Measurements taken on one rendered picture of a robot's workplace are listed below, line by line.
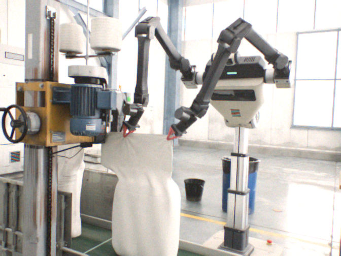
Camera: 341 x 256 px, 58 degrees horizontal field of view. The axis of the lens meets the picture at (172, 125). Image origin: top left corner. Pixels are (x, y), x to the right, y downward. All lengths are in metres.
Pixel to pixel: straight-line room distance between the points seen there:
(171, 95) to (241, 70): 8.65
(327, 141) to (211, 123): 3.41
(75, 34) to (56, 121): 0.52
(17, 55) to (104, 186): 3.74
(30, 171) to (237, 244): 1.39
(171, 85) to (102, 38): 8.95
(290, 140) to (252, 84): 7.73
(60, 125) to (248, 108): 1.11
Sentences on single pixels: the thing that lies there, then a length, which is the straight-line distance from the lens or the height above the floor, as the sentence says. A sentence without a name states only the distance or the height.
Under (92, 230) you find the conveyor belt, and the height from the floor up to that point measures 0.38.
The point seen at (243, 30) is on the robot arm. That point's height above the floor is 1.58.
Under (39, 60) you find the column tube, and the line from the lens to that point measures 1.65.
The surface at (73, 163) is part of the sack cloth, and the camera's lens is 2.08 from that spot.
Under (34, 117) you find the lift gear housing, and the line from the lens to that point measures 1.61.
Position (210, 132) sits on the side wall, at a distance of 10.16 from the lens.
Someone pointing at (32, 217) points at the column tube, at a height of 0.66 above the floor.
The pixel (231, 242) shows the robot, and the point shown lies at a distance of 2.27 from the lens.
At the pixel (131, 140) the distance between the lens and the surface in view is 1.80.
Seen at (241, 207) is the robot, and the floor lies 0.59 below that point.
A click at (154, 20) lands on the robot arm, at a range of 1.72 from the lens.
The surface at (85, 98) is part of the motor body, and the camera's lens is 1.51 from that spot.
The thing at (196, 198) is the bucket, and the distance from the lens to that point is 4.27.
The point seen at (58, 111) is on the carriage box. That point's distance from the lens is 1.63.
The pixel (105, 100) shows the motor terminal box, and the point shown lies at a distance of 1.50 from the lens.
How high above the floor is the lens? 1.22
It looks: 3 degrees down
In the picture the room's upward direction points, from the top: 2 degrees clockwise
